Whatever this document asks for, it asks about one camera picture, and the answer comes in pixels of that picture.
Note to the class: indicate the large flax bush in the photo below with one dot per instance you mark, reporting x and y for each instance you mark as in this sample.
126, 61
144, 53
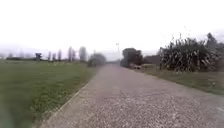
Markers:
186, 55

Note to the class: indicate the round grey-green bush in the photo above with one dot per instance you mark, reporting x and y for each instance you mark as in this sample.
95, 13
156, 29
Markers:
96, 59

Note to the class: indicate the row of tall trees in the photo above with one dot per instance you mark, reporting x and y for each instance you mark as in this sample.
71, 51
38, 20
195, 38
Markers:
71, 54

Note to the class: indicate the small dark tree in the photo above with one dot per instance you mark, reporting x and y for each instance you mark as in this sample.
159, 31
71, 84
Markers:
38, 56

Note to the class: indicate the dark green tree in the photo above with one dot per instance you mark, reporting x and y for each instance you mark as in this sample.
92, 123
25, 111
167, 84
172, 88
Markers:
131, 56

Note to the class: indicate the grass verge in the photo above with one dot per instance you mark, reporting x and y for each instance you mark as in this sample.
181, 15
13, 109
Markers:
190, 79

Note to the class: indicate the pole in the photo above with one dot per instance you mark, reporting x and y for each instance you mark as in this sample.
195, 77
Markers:
118, 51

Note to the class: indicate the green grass field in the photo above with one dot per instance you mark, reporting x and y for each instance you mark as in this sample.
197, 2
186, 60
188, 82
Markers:
36, 83

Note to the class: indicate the grey gravel path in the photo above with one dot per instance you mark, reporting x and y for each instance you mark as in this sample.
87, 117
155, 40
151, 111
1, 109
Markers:
126, 100

